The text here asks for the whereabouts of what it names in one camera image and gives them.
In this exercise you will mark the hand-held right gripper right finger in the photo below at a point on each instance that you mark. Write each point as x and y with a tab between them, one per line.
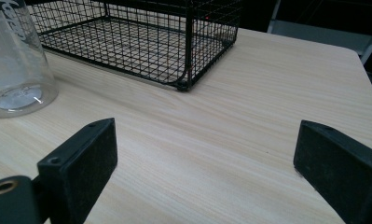
342	174

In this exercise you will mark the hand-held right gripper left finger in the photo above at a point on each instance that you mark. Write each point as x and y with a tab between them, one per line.
81	168

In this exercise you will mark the clear plastic bottle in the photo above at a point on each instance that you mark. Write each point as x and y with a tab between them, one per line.
14	62

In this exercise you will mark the grey metal stand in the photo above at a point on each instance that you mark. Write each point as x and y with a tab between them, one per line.
326	35

